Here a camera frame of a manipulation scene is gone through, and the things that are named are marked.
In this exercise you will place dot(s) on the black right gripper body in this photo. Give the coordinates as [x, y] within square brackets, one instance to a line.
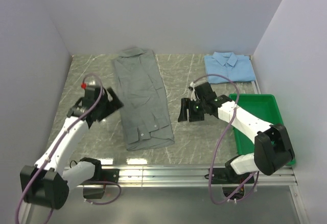
[196, 110]

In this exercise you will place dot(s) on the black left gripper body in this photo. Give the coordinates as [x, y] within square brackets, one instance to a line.
[107, 107]

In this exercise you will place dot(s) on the grey long sleeve shirt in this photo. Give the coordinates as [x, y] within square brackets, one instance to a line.
[145, 116]

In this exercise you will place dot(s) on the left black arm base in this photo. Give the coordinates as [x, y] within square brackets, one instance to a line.
[105, 187]

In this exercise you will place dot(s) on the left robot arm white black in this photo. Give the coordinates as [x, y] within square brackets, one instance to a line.
[47, 183]

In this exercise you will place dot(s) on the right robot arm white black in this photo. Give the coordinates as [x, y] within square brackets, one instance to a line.
[272, 144]

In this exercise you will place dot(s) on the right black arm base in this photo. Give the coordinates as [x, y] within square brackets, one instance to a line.
[219, 176]

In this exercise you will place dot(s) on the folded light blue shirt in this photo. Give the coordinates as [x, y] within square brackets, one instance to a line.
[237, 68]

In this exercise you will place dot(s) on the green plastic tray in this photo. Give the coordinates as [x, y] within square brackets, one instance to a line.
[262, 106]

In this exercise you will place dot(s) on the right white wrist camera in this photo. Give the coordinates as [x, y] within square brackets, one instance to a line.
[193, 95]

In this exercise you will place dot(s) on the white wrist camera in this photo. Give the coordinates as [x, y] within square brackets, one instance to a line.
[83, 86]
[193, 95]

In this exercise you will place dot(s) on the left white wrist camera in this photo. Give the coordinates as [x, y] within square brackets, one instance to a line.
[83, 86]

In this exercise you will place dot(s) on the aluminium mounting rail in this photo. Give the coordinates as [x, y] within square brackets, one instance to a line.
[176, 194]

